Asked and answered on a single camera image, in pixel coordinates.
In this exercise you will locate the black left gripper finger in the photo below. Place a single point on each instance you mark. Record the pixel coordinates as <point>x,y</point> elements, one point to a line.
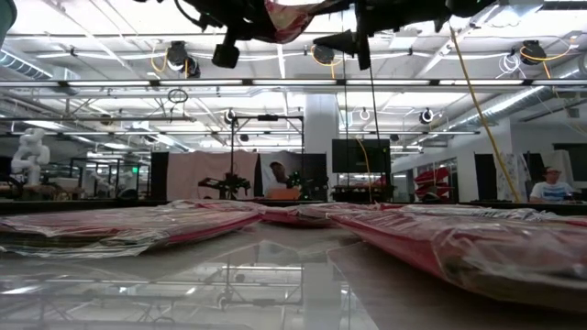
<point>259,34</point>

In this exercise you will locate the red popcorn bag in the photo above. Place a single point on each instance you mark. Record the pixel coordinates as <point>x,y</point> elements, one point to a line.
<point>114,227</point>
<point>481,212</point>
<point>579,223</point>
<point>367,206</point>
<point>298,219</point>
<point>458,247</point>
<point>289,20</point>
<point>215,205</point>

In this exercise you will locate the teal plastic basket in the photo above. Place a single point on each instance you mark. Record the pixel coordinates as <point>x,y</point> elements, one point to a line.
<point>5,18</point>

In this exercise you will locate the black distant robot arm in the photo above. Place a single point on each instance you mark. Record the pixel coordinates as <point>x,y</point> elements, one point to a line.
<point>227,185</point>

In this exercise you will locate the long ceiling light bar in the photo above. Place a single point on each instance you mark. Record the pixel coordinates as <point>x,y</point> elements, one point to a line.
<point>275,82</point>

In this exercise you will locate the black monitor screen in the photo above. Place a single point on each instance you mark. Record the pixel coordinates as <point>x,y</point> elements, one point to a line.
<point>361,156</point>

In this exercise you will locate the pink fabric backdrop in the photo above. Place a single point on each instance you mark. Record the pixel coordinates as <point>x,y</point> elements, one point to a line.
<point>211,176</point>

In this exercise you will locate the white fabric sheet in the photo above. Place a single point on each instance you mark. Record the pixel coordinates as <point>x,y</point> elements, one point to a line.
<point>293,160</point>

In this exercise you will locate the person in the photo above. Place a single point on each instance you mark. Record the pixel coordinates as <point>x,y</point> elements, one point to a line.
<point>277,179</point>
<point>550,190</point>

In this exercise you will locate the orange box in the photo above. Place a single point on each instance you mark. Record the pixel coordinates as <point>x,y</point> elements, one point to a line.
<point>283,194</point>

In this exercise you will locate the black equipment cart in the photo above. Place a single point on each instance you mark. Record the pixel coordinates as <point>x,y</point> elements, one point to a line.
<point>362,192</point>

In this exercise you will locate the white humanoid robot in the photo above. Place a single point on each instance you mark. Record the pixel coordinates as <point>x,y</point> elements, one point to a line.
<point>29,156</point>

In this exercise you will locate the black gantry frame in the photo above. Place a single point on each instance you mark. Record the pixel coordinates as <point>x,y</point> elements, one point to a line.
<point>267,117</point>

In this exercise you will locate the silver ventilation duct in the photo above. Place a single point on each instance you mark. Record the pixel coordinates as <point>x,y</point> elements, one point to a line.
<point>518,103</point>

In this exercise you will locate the black table frame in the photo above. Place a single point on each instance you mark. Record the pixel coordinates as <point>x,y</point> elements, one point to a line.
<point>46,203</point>

